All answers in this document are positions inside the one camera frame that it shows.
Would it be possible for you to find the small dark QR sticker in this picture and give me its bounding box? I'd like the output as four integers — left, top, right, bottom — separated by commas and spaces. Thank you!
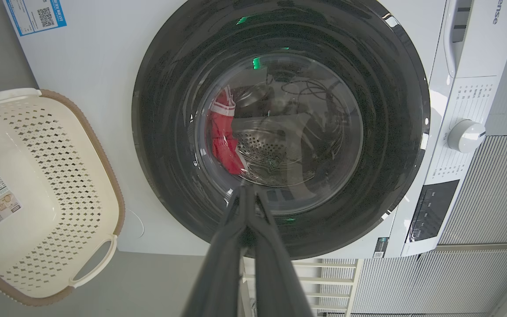
373, 237, 389, 258

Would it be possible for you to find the black washing machine display panel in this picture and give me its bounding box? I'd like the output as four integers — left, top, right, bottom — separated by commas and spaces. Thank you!
407, 180, 460, 243

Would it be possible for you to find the white front-load washing machine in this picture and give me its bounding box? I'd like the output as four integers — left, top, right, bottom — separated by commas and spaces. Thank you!
3, 0, 507, 258

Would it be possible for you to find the blue energy label sticker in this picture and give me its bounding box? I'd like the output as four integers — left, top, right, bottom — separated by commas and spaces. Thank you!
5, 0, 67, 37

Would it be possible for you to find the cream perforated laundry basket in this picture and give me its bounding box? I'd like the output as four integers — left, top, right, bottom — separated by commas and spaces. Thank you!
0, 88, 125, 307

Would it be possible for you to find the white ladder-like rack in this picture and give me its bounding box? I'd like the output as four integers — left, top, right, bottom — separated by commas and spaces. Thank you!
240, 258, 364, 317

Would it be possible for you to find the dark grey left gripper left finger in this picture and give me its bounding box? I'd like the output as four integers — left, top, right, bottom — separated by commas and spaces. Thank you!
182, 184, 254, 317

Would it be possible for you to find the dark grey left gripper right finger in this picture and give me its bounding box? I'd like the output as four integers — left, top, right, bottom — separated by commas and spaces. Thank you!
247, 185, 316, 317

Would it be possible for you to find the red garment with white band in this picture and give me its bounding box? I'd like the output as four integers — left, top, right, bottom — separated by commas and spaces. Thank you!
209, 86, 248, 175

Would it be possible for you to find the white washing machine dial knob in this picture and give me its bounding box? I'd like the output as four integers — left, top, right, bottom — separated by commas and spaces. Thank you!
448, 120, 486, 153

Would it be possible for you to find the dark round glass washer door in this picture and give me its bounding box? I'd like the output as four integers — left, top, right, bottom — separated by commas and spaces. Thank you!
132, 0, 430, 259

